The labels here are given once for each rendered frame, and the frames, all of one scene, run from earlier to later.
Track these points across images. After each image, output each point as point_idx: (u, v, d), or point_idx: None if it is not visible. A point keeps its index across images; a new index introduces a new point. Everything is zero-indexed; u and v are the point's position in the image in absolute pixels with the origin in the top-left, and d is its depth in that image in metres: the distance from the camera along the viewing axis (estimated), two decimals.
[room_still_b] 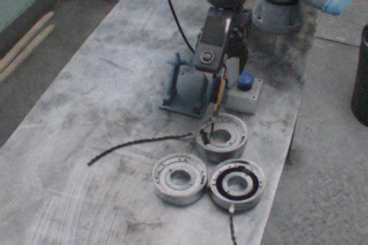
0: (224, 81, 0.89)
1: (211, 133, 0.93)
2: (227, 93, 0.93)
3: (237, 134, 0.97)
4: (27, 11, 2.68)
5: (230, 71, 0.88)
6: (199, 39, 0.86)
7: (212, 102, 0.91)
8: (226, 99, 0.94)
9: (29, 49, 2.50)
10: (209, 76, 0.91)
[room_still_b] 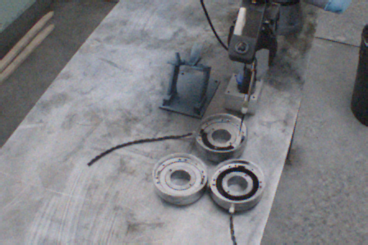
0: (253, 72, 0.92)
1: (241, 123, 0.95)
2: (255, 84, 0.95)
3: (237, 134, 0.97)
4: (27, 11, 2.68)
5: (259, 62, 0.90)
6: (231, 31, 0.88)
7: (243, 93, 0.93)
8: (254, 90, 0.96)
9: (29, 49, 2.50)
10: (241, 68, 0.93)
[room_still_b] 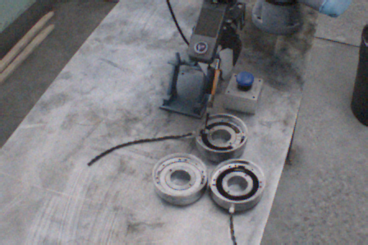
0: (218, 72, 0.92)
1: (206, 123, 0.96)
2: (221, 84, 0.95)
3: (237, 134, 0.97)
4: (27, 11, 2.68)
5: (224, 62, 0.90)
6: (194, 31, 0.88)
7: (207, 93, 0.93)
8: (221, 90, 0.96)
9: (29, 49, 2.50)
10: (204, 67, 0.93)
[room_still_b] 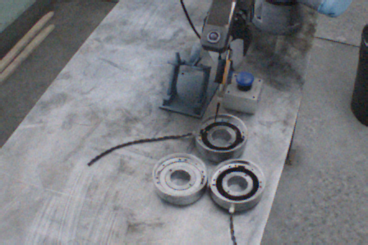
0: (229, 62, 0.94)
1: (217, 113, 0.98)
2: (232, 74, 0.97)
3: None
4: (27, 11, 2.68)
5: (235, 52, 0.92)
6: (205, 22, 0.90)
7: (218, 82, 0.95)
8: (231, 80, 0.98)
9: (29, 49, 2.50)
10: (215, 58, 0.95)
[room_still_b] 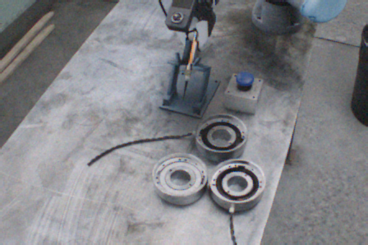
0: (195, 43, 1.00)
1: (185, 90, 1.04)
2: (199, 54, 1.04)
3: None
4: (27, 11, 2.68)
5: (200, 33, 0.99)
6: None
7: (185, 62, 1.01)
8: (198, 61, 1.04)
9: (29, 49, 2.50)
10: (182, 39, 1.01)
